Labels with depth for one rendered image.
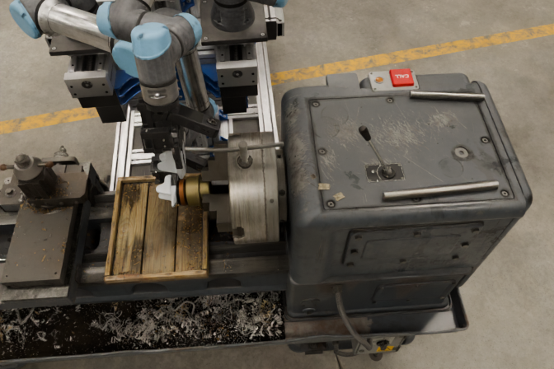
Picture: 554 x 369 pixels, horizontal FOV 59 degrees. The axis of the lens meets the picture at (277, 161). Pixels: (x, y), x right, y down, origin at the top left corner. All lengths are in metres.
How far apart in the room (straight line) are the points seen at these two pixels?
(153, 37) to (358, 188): 0.59
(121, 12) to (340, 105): 0.61
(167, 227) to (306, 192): 0.56
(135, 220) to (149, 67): 0.74
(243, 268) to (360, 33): 2.33
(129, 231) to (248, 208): 0.49
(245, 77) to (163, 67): 0.72
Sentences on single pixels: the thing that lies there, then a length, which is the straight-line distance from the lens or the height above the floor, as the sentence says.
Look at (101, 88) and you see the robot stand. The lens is 1.77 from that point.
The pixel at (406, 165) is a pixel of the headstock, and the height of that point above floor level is 1.25.
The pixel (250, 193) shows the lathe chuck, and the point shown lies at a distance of 1.26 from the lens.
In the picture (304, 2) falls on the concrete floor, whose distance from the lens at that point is 3.75.
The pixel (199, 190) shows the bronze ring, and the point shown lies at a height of 1.11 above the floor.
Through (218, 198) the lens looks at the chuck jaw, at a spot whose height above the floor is 1.11.
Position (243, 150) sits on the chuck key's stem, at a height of 1.31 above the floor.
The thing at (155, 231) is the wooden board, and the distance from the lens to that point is 1.61.
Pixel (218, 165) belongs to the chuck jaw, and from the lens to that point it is 1.38.
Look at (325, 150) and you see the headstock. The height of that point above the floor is 1.25.
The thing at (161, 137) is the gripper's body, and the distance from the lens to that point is 1.09.
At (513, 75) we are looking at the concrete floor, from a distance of 3.54.
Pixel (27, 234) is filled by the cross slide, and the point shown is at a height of 0.97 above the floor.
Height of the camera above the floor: 2.28
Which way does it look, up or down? 55 degrees down
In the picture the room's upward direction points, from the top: straight up
